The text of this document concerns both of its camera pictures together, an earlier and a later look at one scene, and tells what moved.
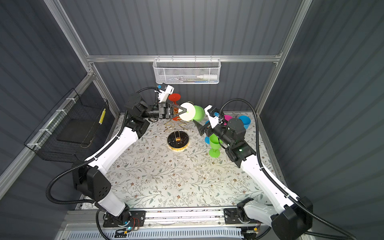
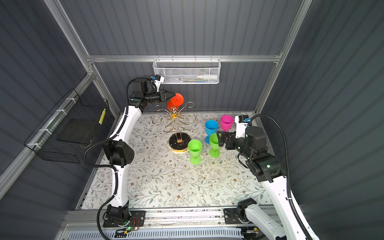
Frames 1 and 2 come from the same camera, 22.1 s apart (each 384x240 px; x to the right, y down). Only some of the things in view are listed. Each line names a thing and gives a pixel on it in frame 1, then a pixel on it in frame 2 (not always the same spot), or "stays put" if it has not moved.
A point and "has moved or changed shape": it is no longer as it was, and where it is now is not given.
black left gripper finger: (171, 117) → (168, 95)
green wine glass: (214, 151) stays put
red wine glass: (174, 97) has moved or changed shape
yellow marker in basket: (102, 117) stays put
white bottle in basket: (208, 76) stays put
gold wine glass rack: (178, 140) stays put
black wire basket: (65, 136) stays put
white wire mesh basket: (187, 71) stays put
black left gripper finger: (184, 110) → (172, 94)
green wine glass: (195, 112) → (195, 147)
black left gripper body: (162, 111) → (156, 97)
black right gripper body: (218, 131) → (233, 143)
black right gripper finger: (200, 128) → (221, 139)
